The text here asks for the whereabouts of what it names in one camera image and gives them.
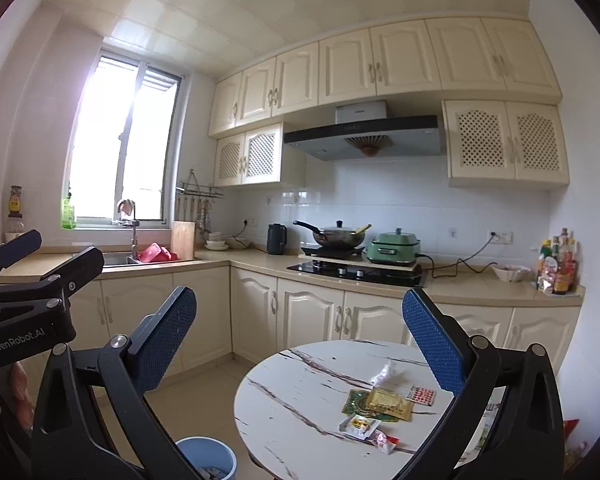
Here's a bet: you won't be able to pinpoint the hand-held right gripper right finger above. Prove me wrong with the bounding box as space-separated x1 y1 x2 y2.
401 287 566 480

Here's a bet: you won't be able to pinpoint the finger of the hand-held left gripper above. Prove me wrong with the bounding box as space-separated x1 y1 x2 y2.
0 247 105 306
0 230 42 273

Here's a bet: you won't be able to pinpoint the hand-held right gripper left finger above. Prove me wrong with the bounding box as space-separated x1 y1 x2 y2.
30 286 198 480

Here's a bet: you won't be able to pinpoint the red white checked wrapper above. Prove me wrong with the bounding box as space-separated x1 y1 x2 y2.
406 385 437 407

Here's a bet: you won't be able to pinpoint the green packet yellow border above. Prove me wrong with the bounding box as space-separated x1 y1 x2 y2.
347 389 381 415

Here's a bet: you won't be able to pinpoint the blue trash bin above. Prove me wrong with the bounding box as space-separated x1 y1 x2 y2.
174 436 238 480

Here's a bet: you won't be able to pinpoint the person's left hand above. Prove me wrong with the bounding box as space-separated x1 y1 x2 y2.
7 360 37 431

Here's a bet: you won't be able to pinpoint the steel kitchen sink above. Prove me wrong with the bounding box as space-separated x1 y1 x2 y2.
102 252 201 267

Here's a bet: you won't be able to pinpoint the clear plastic wrapper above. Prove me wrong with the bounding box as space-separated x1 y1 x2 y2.
372 360 406 386

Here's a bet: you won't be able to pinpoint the metal sink faucet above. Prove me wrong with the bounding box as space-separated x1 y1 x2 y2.
116 199 141 261

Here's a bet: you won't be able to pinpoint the yellow gold packet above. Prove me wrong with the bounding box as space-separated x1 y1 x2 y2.
366 386 414 423

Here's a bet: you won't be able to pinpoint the red plastic basket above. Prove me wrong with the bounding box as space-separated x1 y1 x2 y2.
137 242 180 263

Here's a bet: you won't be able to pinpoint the wooden cutting board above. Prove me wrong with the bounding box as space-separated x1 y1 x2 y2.
171 220 197 259

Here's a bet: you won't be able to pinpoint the black glass gas stove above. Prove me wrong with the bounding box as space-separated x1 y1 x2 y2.
286 260 428 288

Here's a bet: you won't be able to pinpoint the white printed wrapper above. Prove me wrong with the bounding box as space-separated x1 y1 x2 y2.
460 387 506 466

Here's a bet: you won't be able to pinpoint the green electric cooking pot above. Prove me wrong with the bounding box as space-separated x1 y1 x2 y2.
367 227 422 266

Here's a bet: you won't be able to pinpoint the white patterned bowl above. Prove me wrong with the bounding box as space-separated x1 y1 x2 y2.
491 263 532 283

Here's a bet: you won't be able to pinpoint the beige kitchen countertop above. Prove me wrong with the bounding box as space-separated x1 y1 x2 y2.
0 245 586 306

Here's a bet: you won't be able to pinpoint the small red white wrapper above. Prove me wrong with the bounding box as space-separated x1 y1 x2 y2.
367 430 399 456

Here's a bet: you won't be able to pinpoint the white packet yellow label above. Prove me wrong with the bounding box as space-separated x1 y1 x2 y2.
337 413 382 442

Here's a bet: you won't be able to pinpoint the cream lower kitchen cabinets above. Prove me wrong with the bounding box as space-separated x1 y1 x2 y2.
0 260 581 376

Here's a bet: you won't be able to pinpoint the black induction cooker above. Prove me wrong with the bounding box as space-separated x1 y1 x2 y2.
300 245 367 258

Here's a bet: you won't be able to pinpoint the kitchen window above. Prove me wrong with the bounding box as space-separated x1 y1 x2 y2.
67 47 183 231

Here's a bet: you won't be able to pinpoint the black wok with lid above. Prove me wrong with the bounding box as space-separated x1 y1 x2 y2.
293 219 366 249

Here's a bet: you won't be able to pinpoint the black electric kettle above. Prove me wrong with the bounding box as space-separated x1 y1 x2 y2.
266 223 288 256

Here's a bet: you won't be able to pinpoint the metal hanging utensil rack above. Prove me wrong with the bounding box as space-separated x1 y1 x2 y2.
176 169 226 233

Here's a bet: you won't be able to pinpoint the cluster of condiment bottles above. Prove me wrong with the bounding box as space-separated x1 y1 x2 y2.
536 228 579 296

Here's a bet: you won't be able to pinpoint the folding hand fan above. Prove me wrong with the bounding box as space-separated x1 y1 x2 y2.
344 137 395 157

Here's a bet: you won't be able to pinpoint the grey range hood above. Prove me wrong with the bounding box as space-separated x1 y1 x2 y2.
282 101 447 161

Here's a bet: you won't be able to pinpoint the cream upper cabinet row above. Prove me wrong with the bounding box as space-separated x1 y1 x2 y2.
207 16 563 138

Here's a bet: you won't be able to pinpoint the black pot power cable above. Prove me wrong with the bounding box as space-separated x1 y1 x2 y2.
415 234 501 278

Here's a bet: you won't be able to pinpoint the black kettle power cable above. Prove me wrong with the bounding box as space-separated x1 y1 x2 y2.
230 222 268 252

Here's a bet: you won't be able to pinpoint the cream lattice wall cabinet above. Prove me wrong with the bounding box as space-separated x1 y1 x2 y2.
213 122 308 188
441 100 571 191

